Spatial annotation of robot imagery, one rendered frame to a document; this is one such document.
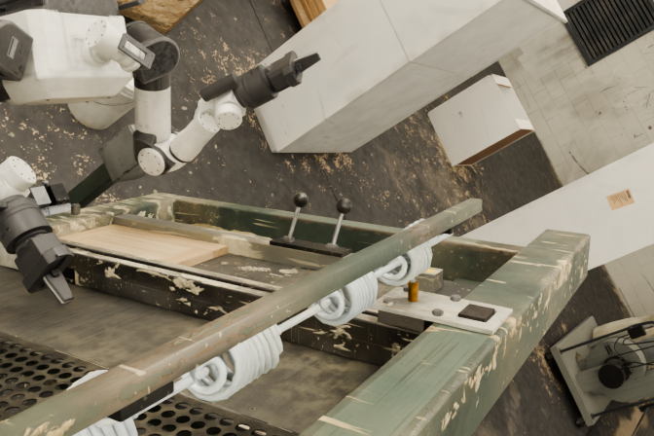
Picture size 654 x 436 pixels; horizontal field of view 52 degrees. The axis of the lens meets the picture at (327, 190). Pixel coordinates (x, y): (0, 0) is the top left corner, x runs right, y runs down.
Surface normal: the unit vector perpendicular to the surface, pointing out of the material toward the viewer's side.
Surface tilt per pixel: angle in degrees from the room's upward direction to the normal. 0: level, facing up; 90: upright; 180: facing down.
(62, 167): 0
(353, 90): 90
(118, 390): 33
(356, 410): 57
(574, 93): 90
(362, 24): 90
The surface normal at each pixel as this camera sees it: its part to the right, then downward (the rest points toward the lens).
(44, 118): 0.73, -0.44
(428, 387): 0.02, -0.98
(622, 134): -0.56, 0.04
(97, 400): 0.86, 0.11
